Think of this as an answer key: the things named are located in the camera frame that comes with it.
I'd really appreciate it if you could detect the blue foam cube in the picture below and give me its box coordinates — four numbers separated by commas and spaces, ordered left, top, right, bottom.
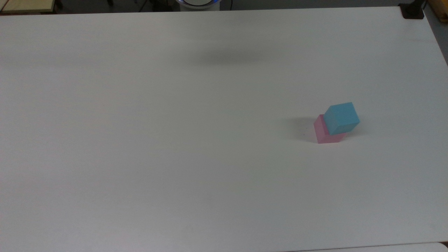
323, 102, 361, 136

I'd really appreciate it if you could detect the pink foam cube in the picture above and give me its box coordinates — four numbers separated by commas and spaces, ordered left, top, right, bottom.
313, 114, 345, 144

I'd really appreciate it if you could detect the light wooden board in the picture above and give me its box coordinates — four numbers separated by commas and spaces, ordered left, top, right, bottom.
0, 0, 57, 15

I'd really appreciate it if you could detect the wooden shelf edge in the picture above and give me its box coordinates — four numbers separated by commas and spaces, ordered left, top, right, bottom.
425, 0, 448, 23

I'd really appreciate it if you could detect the black camera clamp mount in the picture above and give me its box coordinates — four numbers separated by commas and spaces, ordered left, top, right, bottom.
398, 0, 426, 20

